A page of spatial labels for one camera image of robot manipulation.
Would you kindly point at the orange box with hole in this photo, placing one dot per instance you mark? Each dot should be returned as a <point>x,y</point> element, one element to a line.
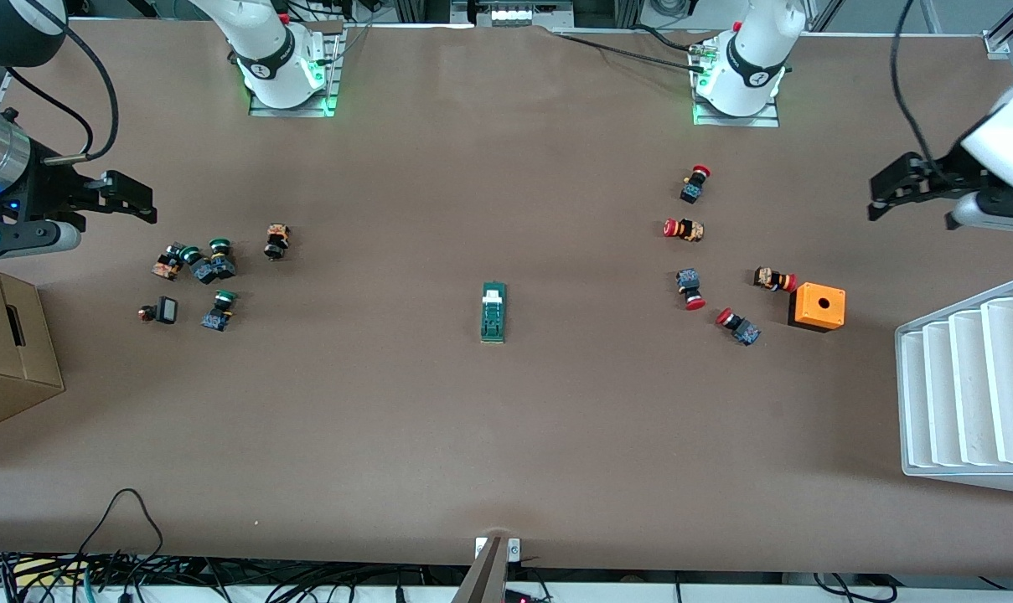
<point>820,306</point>

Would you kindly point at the small device red light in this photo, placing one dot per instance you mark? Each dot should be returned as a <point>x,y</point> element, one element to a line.
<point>516,597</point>

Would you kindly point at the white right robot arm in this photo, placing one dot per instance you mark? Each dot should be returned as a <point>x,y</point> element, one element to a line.
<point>271,50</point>

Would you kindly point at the brown cardboard box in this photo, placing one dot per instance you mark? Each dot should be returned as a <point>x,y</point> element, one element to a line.
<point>3,360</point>

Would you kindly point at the white ribbed tray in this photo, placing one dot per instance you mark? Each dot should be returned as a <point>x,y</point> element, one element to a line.
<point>967,394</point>

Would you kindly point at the white light bar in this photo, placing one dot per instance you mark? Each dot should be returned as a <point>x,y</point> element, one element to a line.
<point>513,14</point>

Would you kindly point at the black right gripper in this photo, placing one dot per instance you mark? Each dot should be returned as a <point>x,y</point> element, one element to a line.
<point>51,189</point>

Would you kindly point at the silver mounting bracket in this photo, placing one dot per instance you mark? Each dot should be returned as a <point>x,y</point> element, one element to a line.
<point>481,548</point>
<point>514,548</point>

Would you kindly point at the aluminium frame profile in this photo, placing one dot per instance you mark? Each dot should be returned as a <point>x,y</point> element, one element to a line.
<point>1002,38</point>

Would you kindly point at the green push button blue block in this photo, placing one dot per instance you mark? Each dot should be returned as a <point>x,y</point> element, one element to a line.
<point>201,270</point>
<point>218,316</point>
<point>223,266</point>

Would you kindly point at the red push button blue block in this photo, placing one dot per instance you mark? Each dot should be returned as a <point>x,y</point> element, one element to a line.
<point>692,191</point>
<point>745,330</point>
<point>688,280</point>

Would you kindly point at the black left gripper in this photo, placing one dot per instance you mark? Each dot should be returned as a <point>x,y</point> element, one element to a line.
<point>933,176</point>

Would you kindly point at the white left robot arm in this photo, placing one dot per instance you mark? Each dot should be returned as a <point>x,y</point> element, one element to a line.
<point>749,59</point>

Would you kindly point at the black square button red tail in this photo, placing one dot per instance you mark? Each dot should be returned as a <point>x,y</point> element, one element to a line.
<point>167,310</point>

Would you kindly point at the aluminium camera post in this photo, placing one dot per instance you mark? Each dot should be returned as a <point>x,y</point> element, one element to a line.
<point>483,578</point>

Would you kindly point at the red push button orange block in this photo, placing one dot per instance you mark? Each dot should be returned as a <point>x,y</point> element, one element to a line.
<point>770,278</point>
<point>690,229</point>

